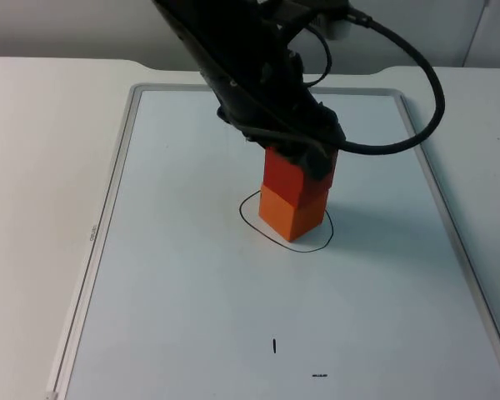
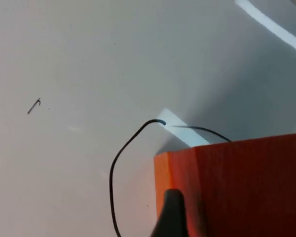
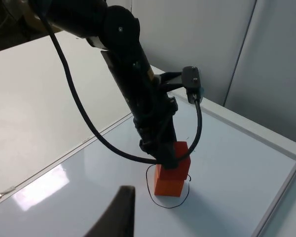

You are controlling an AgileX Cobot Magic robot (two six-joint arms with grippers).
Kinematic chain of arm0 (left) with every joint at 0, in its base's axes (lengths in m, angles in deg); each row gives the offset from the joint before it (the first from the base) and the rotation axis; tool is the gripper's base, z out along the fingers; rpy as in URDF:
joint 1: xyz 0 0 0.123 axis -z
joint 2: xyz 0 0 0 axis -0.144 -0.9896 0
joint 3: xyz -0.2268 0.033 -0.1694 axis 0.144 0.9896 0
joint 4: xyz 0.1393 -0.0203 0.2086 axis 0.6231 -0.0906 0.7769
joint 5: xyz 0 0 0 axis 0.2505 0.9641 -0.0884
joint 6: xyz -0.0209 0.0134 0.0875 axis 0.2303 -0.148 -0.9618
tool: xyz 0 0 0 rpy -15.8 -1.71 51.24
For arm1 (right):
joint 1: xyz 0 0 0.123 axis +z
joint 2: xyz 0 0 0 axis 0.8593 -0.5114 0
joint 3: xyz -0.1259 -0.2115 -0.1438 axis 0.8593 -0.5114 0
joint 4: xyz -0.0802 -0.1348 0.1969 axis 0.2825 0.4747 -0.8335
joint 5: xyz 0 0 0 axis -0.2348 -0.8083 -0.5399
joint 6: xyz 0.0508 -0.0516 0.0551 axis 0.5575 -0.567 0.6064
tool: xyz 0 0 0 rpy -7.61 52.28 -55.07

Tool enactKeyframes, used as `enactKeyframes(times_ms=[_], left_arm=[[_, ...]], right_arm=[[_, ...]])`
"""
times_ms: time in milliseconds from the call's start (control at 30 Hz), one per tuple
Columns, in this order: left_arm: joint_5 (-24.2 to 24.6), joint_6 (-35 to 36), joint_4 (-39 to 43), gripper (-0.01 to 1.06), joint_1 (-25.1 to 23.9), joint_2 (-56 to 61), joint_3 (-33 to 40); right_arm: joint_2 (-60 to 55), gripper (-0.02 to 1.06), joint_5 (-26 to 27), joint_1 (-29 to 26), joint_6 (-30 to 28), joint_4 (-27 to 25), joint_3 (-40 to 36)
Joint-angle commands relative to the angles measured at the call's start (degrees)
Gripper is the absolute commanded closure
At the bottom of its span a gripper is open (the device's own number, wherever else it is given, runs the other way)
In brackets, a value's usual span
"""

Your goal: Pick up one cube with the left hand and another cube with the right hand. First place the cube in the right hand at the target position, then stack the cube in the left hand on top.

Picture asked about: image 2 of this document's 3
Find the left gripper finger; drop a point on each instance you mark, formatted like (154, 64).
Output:
(172, 217)

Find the red cube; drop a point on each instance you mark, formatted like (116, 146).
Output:
(236, 185)

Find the grey-framed whiteboard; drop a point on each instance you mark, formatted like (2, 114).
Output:
(64, 61)

